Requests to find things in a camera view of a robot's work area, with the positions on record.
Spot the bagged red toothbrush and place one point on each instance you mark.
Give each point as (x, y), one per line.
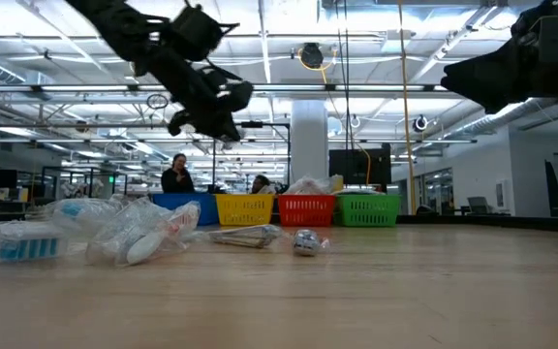
(148, 242)

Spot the bagged blue toothbrush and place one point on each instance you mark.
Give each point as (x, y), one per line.
(83, 213)
(22, 242)

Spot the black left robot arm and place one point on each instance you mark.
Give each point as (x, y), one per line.
(114, 24)

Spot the blue plastic basket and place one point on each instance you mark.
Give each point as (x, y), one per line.
(208, 211)

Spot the silver ceiling duct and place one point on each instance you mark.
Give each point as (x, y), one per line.
(455, 130)

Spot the yellow background object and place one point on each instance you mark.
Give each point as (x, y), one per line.
(337, 183)

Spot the white building column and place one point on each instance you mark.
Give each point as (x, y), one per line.
(309, 145)

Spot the grey office chair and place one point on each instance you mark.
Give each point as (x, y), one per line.
(477, 203)

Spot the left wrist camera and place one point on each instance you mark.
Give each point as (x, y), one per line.
(194, 31)

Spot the bagged silver nail clipper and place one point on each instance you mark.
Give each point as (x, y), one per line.
(306, 242)
(247, 236)

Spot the green plastic basket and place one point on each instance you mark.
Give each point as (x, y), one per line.
(367, 209)

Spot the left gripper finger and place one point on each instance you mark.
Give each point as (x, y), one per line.
(218, 128)
(238, 96)

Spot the yellow plastic basket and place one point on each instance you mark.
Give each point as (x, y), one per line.
(244, 209)

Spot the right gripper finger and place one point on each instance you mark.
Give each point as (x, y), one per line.
(482, 75)
(499, 102)

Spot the black monitor on stand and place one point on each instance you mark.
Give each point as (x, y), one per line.
(359, 167)

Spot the bagged white cotton balls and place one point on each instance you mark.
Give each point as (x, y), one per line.
(313, 185)

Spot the red plastic basket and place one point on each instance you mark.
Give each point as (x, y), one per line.
(306, 208)

